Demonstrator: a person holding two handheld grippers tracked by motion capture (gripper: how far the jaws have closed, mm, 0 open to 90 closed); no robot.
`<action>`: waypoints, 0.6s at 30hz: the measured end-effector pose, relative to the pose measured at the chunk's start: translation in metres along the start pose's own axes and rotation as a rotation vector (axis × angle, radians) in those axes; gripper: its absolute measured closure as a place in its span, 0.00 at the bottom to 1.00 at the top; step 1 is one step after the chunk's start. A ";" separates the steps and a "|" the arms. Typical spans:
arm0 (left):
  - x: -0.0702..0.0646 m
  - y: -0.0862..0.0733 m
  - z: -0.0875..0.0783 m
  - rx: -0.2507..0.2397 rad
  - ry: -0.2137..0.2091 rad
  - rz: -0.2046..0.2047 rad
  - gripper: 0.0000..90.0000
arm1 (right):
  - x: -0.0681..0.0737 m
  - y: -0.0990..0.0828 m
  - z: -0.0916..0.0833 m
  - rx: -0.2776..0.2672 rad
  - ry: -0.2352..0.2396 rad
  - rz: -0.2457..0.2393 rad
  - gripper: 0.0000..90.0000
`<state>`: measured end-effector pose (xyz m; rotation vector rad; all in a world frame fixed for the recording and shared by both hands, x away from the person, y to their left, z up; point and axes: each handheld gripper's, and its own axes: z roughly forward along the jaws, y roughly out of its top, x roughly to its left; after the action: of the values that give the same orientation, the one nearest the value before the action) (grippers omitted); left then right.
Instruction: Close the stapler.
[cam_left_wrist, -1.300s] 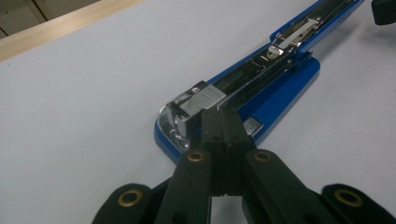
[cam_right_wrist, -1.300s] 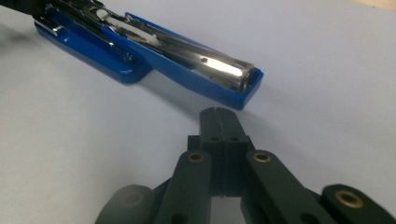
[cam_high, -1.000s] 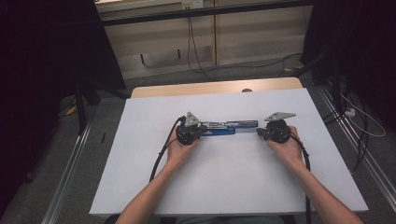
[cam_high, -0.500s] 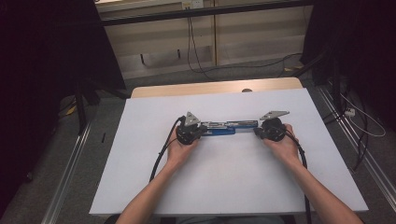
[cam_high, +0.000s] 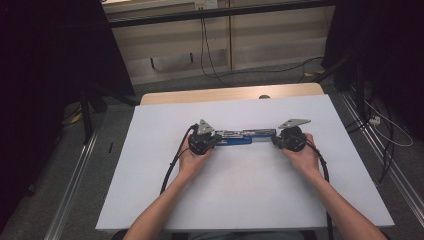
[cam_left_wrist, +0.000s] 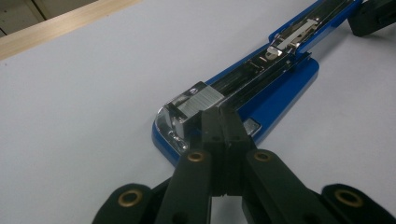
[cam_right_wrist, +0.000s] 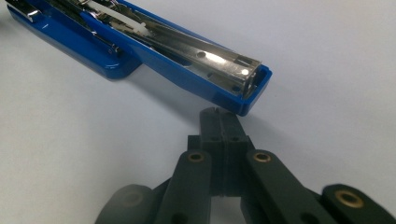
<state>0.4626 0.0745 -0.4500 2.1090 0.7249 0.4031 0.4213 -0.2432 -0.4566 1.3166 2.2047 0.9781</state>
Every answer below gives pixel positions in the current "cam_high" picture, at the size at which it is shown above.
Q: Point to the black curtain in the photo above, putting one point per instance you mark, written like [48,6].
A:
[390,50]
[46,66]

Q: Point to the beige cabinet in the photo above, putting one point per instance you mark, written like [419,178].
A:
[273,43]

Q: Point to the white power adapter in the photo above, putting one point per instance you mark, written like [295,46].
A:
[374,120]

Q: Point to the white table sheet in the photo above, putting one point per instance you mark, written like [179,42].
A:
[233,200]

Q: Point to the black horizontal bar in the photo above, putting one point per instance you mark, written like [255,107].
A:
[216,12]

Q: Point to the black metal stand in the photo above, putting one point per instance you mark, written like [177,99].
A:
[358,93]
[86,113]

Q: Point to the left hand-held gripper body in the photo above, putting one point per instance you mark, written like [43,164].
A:
[201,141]

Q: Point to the person's left hand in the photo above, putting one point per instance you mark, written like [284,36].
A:
[193,165]

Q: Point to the blue stapler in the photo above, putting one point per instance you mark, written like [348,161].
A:
[240,139]

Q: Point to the aluminium floor rail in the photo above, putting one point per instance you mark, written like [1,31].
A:
[396,170]
[71,186]

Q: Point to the person's right hand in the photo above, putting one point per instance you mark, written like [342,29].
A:
[306,160]

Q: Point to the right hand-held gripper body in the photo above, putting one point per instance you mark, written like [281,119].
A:
[293,140]

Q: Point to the white wall socket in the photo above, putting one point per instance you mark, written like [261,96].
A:
[206,4]

